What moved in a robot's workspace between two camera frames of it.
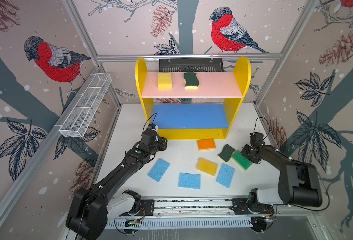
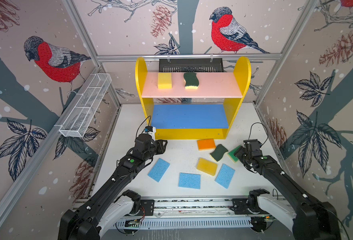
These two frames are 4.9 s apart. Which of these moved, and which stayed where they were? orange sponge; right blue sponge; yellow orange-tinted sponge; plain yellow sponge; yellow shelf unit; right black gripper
Moved: right black gripper
Stayed: yellow shelf unit; yellow orange-tinted sponge; right blue sponge; plain yellow sponge; orange sponge
